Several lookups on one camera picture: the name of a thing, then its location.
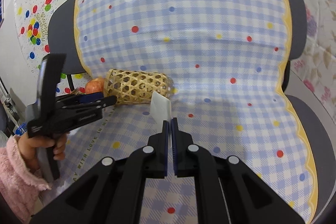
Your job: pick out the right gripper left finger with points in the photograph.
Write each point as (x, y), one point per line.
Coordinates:
(112, 190)

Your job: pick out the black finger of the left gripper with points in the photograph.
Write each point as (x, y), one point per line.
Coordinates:
(104, 102)

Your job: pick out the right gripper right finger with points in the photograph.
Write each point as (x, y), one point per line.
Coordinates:
(227, 190)

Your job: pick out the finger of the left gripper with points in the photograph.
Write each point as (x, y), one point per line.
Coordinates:
(88, 98)

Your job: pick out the white paper scrap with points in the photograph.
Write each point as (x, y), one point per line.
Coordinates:
(160, 108)

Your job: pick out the pink sleeve forearm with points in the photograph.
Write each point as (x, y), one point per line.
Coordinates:
(19, 187)

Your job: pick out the left hand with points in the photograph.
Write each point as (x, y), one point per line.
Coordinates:
(28, 149)

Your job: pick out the red apple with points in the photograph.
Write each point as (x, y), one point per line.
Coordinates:
(95, 85)

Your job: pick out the woven bamboo basket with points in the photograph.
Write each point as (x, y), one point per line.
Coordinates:
(136, 87)

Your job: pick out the grey office chair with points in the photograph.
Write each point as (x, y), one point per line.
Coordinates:
(62, 39)

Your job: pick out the blue checkered cloth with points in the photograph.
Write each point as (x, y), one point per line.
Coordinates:
(261, 127)

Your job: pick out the floral pattern sheet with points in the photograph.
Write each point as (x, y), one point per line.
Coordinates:
(316, 67)

